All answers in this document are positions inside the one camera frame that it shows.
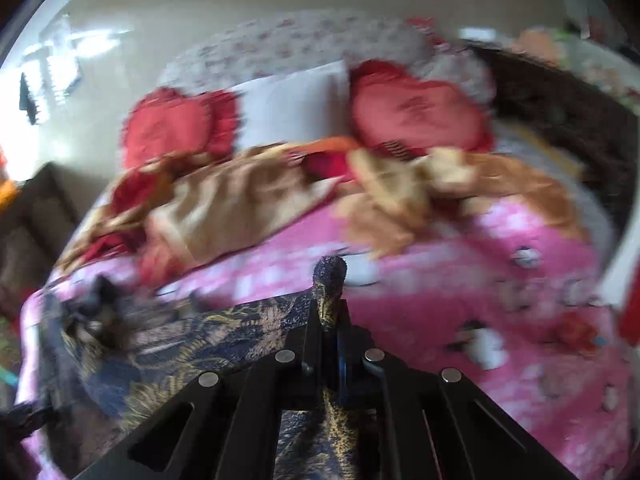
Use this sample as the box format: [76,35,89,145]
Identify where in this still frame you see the gold orange floral blanket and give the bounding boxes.
[57,135,587,287]

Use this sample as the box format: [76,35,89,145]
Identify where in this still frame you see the dark hanging object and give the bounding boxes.
[19,72,42,126]

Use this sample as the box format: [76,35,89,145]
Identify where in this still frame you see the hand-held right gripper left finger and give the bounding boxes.
[72,300,331,480]

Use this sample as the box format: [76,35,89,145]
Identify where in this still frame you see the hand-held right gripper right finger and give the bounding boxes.
[334,299,577,480]

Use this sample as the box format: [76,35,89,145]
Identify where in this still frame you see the pink penguin print blanket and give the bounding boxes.
[15,195,627,480]

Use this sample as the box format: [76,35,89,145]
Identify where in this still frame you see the floral padded headboard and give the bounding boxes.
[157,12,497,107]

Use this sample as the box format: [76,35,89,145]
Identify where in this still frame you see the white wall papers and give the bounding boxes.
[20,15,132,97]

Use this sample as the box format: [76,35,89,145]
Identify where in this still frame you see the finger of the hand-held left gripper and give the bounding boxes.
[65,275,139,354]

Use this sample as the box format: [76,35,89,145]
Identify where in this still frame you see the red heart cushion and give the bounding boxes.
[120,87,242,172]
[347,60,497,157]

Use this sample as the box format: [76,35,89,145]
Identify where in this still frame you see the dark carved wooden furniture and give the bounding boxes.
[460,40,640,222]

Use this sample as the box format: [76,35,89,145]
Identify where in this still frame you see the red frilled cloth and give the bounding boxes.
[405,17,452,49]

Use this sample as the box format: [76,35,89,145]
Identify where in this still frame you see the red hanging cloth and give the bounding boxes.
[617,280,640,347]

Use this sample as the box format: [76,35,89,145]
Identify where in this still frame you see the brown furniture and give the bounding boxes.
[0,162,82,312]

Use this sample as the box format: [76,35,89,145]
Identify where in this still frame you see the white pillow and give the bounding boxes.
[232,60,352,152]

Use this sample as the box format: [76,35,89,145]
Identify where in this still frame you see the white wooden frame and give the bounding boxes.
[597,110,640,312]

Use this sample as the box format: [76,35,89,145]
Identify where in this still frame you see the brown navy patterned garment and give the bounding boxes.
[37,255,382,480]

